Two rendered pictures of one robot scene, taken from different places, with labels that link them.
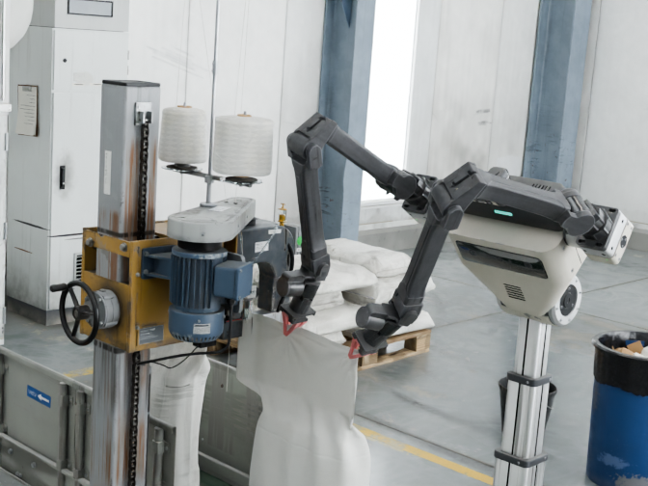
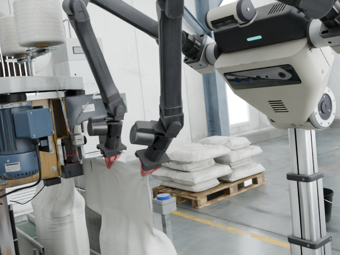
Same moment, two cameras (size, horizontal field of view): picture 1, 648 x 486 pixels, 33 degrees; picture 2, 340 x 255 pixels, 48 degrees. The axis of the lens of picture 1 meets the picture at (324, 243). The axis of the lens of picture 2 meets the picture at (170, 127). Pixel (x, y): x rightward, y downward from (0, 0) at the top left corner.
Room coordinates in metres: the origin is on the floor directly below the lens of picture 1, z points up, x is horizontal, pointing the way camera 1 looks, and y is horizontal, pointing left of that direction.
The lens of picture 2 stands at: (1.67, -0.41, 1.32)
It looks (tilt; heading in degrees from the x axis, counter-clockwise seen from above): 5 degrees down; 10
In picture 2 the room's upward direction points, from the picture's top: 6 degrees counter-clockwise
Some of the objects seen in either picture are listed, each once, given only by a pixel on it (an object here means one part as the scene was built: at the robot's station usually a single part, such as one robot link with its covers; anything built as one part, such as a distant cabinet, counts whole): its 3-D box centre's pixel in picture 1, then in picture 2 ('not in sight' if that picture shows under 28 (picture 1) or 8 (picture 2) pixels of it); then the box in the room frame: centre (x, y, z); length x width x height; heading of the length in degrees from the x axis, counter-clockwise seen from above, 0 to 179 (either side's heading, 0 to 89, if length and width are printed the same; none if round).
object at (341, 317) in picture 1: (313, 316); (201, 172); (6.11, 0.03, 0.32); 0.66 x 0.43 x 0.15; 139
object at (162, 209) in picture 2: not in sight; (164, 204); (3.34, -0.06, 0.81); 0.08 x 0.08 x 0.06; 47
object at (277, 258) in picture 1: (232, 258); (80, 123); (3.33, 0.28, 1.21); 0.30 x 0.25 x 0.30; 47
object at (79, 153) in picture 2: (247, 309); (79, 153); (3.12, 0.21, 1.11); 0.03 x 0.03 x 0.06
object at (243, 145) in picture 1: (243, 146); (39, 23); (2.98, 0.24, 1.61); 0.17 x 0.17 x 0.17
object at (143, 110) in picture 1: (145, 114); not in sight; (2.93, 0.51, 1.68); 0.05 x 0.03 x 0.06; 137
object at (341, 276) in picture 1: (318, 276); (200, 153); (6.11, 0.02, 0.56); 0.66 x 0.42 x 0.15; 137
